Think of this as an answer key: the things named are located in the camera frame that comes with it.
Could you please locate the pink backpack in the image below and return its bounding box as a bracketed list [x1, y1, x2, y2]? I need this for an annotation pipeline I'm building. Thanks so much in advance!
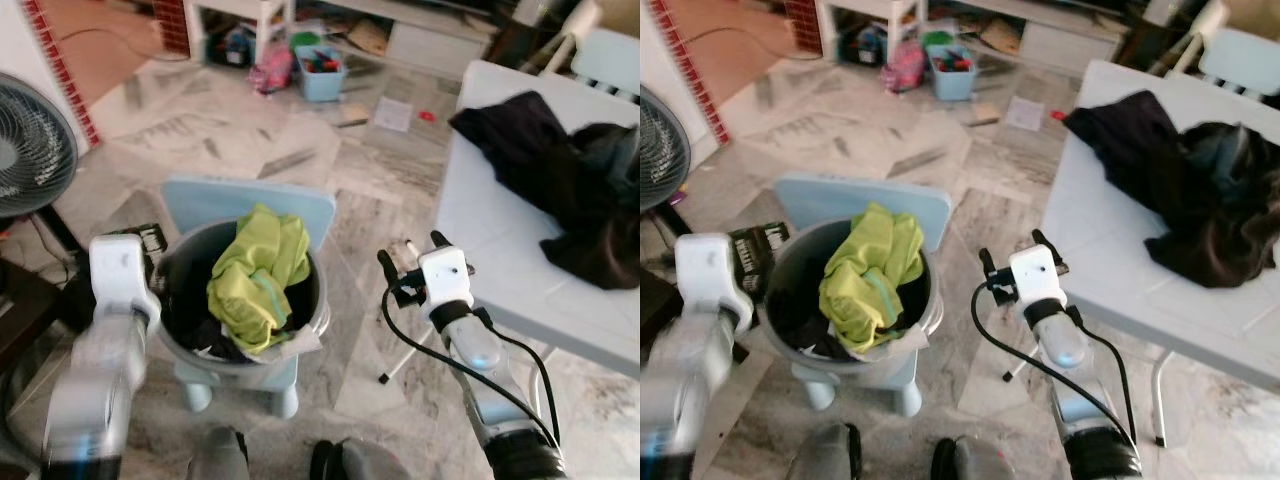
[880, 42, 926, 93]
[250, 45, 294, 96]

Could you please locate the light blue plastic chair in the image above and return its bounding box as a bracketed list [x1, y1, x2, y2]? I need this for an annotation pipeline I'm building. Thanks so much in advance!
[570, 28, 641, 101]
[162, 178, 338, 421]
[1195, 28, 1280, 101]
[775, 172, 953, 416]

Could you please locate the grey standing fan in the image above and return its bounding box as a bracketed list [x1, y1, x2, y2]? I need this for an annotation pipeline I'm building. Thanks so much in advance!
[640, 85, 693, 213]
[0, 72, 91, 261]

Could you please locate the light blue toy bin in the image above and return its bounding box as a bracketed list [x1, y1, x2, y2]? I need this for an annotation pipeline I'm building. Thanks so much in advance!
[922, 30, 979, 101]
[290, 30, 348, 103]

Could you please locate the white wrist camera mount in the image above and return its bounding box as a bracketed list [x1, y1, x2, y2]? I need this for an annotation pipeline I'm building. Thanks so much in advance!
[675, 233, 753, 326]
[90, 233, 161, 316]
[1008, 245, 1063, 309]
[418, 247, 476, 311]

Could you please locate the silver left robot leg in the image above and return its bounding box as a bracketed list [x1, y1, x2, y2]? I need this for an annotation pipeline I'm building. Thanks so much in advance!
[185, 428, 249, 480]
[790, 425, 861, 480]

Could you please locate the black printed box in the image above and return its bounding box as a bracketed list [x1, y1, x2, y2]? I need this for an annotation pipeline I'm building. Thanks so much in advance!
[730, 225, 791, 301]
[140, 225, 166, 276]

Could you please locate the brown patterned board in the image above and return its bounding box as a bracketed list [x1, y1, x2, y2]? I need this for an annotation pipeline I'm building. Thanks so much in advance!
[978, 18, 1026, 56]
[345, 18, 391, 56]

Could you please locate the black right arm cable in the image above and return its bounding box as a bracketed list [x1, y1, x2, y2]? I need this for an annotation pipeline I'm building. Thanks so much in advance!
[970, 285, 1141, 451]
[380, 285, 561, 451]

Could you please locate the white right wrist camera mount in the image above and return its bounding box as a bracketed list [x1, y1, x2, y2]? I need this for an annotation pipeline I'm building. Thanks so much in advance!
[418, 247, 476, 311]
[1008, 245, 1063, 309]

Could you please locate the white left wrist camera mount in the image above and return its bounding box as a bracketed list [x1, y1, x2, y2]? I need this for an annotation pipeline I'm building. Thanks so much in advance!
[675, 233, 753, 326]
[90, 233, 161, 316]

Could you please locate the grey round tub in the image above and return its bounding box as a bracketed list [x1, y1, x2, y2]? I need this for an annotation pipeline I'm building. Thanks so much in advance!
[155, 220, 331, 376]
[765, 218, 943, 376]

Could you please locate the lime green garment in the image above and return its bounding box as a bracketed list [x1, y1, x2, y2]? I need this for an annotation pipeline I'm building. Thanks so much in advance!
[207, 205, 313, 356]
[818, 203, 926, 353]

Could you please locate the white low cabinet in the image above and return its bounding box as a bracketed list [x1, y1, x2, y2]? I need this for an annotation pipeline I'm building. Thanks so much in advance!
[295, 0, 526, 79]
[925, 0, 1151, 76]

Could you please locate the white crumpled garment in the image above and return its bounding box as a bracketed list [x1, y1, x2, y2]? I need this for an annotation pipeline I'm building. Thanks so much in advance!
[190, 325, 323, 363]
[800, 325, 936, 363]

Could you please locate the dark navy garment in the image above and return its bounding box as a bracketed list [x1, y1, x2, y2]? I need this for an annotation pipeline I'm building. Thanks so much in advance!
[450, 90, 581, 216]
[1065, 90, 1201, 216]

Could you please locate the brownish black garment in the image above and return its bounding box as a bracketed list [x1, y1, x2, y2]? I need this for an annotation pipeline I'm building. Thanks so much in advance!
[1145, 122, 1280, 289]
[540, 122, 641, 291]

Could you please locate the white paper sheet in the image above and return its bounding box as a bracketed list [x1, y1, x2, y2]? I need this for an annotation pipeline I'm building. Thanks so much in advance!
[1003, 97, 1046, 131]
[372, 97, 413, 133]

